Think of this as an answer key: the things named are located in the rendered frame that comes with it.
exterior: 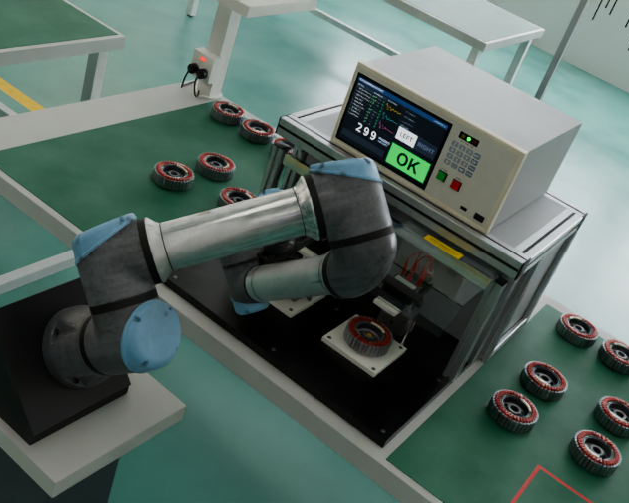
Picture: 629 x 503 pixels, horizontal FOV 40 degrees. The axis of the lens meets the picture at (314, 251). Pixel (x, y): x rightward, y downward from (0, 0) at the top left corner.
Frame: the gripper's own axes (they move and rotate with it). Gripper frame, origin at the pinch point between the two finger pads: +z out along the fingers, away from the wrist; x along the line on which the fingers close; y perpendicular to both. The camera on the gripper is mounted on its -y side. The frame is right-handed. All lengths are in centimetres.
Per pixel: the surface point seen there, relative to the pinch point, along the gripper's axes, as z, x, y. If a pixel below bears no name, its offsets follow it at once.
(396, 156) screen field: -26.2, 8.9, -29.5
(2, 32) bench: 19, -145, -24
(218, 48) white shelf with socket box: 22, -86, -65
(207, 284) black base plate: -5.9, -11.8, 14.8
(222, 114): 29, -70, -49
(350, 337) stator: -3.8, 22.3, 4.0
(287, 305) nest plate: -2.2, 4.9, 6.0
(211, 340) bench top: -8.3, 0.0, 25.7
